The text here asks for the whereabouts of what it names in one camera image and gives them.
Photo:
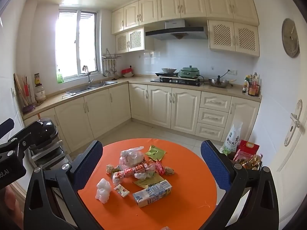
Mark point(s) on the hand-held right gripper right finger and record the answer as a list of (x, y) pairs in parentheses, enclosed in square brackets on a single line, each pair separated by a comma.
[(215, 166)]

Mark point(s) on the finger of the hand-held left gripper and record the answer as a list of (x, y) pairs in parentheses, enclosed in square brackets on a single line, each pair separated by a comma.
[(6, 127), (24, 136)]

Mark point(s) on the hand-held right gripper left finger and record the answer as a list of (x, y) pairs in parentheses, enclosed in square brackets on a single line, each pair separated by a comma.
[(88, 166)]

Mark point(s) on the small white wrapper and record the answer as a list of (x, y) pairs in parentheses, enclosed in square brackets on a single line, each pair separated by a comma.
[(109, 169)]

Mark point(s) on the white tissue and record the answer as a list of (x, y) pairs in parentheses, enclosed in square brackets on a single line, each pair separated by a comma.
[(103, 190)]

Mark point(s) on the small candy wrapper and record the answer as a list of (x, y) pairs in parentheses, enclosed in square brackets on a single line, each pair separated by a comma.
[(121, 190)]

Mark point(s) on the red striped sausage wrapper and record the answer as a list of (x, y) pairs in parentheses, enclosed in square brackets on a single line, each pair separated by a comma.
[(130, 171)]

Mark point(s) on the small red packet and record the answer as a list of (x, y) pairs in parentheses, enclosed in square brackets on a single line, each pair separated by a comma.
[(160, 168)]

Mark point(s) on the yellow-green packet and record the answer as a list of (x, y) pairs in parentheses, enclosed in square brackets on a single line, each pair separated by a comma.
[(153, 180)]

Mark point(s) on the milk carton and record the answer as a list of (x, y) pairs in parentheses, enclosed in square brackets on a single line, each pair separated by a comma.
[(153, 192)]

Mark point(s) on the white rice bag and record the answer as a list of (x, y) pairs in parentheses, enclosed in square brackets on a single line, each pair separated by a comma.
[(231, 139)]

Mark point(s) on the cream cabinet drawer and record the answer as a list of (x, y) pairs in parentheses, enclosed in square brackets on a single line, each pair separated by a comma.
[(213, 117), (209, 131), (214, 101)]

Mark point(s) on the large cooking oil bottle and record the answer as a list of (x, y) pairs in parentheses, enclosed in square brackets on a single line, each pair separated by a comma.
[(251, 161)]

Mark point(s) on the red rice bag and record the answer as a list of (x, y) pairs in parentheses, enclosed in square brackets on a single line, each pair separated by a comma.
[(248, 148)]

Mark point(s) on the chopstick holder with utensils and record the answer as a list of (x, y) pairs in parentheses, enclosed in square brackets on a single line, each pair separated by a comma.
[(26, 95)]

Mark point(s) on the round orange table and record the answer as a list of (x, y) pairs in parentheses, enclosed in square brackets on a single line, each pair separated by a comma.
[(187, 196)]

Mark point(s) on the clear plastic bag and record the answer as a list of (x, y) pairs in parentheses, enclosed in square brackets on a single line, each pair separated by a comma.
[(130, 158)]

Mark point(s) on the large glass jar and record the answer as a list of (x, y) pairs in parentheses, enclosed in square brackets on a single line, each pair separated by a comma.
[(40, 93)]

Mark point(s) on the brown crumpled lump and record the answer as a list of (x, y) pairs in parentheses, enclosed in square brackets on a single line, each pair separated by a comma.
[(169, 170)]

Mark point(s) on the green snack packet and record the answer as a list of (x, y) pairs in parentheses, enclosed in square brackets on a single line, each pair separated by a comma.
[(155, 152)]

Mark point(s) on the green dish soap bottle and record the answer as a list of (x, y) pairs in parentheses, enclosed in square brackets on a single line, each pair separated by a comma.
[(60, 77)]

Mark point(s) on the white panel door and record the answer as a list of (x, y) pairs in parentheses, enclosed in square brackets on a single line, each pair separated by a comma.
[(287, 184)]

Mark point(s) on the steel kitchen sink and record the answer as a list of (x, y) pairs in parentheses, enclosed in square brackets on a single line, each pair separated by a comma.
[(91, 87)]

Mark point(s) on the cream lower kitchen cabinets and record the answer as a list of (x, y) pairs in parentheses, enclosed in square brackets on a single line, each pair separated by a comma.
[(158, 107)]

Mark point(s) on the steel wok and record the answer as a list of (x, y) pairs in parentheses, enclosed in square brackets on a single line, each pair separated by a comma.
[(219, 83)]

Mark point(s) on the group of condiment bottles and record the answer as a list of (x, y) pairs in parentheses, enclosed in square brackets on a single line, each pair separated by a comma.
[(251, 87)]

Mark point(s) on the black cooktop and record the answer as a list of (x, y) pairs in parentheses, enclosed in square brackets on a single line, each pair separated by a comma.
[(175, 82)]

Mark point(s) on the green electric cooking pot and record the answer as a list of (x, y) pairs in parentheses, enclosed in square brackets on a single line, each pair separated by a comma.
[(189, 72)]

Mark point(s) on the kitchen window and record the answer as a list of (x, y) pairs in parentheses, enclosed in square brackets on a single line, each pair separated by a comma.
[(69, 45)]

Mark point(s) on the metal pan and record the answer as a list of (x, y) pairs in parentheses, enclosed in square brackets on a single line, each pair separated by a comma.
[(169, 70)]

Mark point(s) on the hanging utensil rack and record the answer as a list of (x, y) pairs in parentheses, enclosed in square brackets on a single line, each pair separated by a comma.
[(110, 62)]

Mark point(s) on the cream lattice door cabinet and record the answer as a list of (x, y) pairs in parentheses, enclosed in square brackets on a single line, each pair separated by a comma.
[(233, 38), (130, 40)]

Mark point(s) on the steel range hood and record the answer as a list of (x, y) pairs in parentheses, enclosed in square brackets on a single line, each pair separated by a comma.
[(176, 32)]

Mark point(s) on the row of cream upper cabinets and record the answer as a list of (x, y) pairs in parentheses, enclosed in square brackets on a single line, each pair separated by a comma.
[(191, 2)]

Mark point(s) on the wall power outlet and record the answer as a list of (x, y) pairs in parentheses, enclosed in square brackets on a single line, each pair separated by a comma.
[(232, 72)]

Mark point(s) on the round wall clock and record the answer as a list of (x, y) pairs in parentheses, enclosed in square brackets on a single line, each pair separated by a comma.
[(290, 38)]

